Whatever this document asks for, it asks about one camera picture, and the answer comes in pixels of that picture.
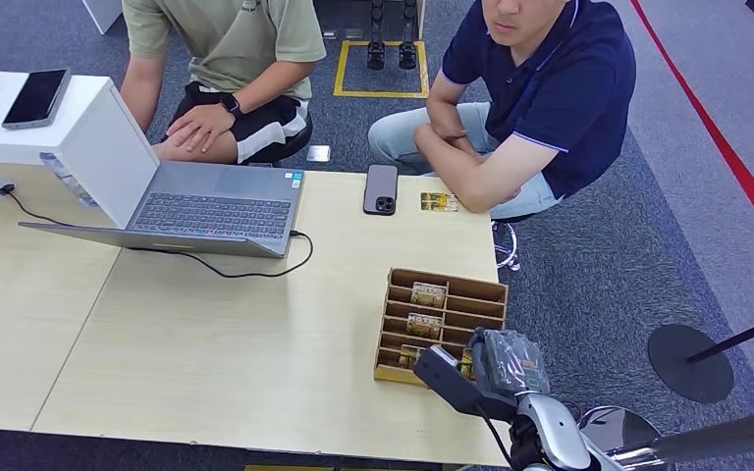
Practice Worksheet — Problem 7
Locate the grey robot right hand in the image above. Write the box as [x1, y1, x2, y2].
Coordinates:
[467, 327, 553, 401]

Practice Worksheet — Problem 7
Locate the person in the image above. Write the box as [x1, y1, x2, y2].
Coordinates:
[119, 0, 328, 166]
[367, 0, 638, 221]

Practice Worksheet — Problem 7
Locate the dark grey smartphone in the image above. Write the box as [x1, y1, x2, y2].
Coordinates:
[362, 164, 400, 217]

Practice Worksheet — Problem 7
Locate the black screen smartphone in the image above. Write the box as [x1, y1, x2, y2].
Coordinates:
[1, 68, 73, 131]

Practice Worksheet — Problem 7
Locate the white box stand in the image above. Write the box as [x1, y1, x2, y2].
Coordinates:
[0, 71, 161, 230]

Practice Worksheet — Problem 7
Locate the yellow floor tape square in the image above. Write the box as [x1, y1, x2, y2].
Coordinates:
[332, 39, 431, 100]

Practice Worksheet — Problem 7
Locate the black laptop power cable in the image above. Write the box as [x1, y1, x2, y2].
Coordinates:
[126, 229, 315, 280]

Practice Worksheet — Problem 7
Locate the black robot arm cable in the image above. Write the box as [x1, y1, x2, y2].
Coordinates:
[476, 402, 516, 468]

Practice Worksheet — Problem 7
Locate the red floor tape line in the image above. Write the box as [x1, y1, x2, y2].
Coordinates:
[628, 0, 754, 268]

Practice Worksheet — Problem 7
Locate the stanchion with chrome base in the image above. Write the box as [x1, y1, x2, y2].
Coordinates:
[578, 405, 754, 471]

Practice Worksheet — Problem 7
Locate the grey laptop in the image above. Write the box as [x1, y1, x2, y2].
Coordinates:
[18, 160, 306, 260]

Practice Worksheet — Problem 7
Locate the black stanchion with round base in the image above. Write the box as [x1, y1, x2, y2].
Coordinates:
[647, 308, 754, 405]

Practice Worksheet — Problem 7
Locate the person's right hand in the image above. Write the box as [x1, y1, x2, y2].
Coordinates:
[445, 132, 486, 161]

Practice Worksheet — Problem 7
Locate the person's left hand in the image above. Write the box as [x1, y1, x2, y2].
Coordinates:
[165, 102, 237, 155]

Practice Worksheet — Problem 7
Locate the black robot foot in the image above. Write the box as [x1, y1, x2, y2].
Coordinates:
[398, 0, 418, 72]
[366, 0, 387, 72]

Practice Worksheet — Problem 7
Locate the black cable with plug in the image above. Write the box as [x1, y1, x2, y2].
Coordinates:
[0, 183, 76, 228]

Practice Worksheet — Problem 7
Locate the wooden slotted card holder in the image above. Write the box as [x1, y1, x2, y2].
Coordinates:
[373, 267, 510, 390]

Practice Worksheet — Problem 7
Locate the chrome stool footrest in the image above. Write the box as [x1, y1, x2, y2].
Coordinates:
[492, 219, 522, 273]

